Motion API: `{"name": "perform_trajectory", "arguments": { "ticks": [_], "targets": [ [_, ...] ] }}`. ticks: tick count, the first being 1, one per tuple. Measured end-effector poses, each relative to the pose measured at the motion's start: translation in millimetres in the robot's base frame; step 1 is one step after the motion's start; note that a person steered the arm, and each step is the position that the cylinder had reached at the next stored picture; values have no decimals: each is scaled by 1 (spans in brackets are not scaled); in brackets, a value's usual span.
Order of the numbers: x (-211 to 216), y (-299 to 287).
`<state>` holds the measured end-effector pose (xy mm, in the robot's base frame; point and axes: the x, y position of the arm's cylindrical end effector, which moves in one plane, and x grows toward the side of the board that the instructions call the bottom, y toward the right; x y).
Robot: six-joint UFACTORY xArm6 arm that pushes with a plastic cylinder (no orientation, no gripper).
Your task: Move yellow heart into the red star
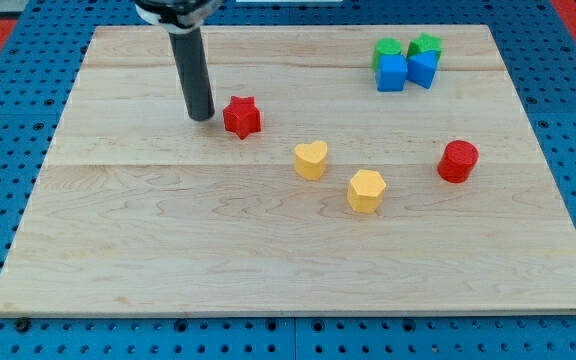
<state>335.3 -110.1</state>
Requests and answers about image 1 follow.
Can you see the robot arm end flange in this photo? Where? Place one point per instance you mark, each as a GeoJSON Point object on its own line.
{"type": "Point", "coordinates": [176, 16]}

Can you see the yellow heart block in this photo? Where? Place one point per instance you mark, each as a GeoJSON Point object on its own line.
{"type": "Point", "coordinates": [311, 159]}

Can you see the red star block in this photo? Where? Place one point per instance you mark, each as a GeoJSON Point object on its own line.
{"type": "Point", "coordinates": [242, 117]}

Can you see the green star block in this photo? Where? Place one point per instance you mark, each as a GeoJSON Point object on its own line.
{"type": "Point", "coordinates": [425, 42]}

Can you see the light wooden board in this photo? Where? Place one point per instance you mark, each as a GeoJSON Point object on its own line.
{"type": "Point", "coordinates": [140, 212]}

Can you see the yellow hexagon block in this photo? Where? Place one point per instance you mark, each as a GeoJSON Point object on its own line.
{"type": "Point", "coordinates": [365, 191]}

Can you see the blue cube block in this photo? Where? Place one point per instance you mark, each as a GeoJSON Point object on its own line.
{"type": "Point", "coordinates": [391, 73]}

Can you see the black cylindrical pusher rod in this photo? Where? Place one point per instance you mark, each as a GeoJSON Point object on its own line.
{"type": "Point", "coordinates": [190, 60]}

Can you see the green cylinder block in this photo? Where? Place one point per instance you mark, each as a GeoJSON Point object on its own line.
{"type": "Point", "coordinates": [385, 46]}

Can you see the red cylinder block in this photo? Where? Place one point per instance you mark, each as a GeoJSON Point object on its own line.
{"type": "Point", "coordinates": [458, 160]}

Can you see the blue triangle block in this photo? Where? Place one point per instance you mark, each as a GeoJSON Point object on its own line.
{"type": "Point", "coordinates": [422, 68]}

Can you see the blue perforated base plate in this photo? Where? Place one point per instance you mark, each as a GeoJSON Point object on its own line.
{"type": "Point", "coordinates": [38, 65]}

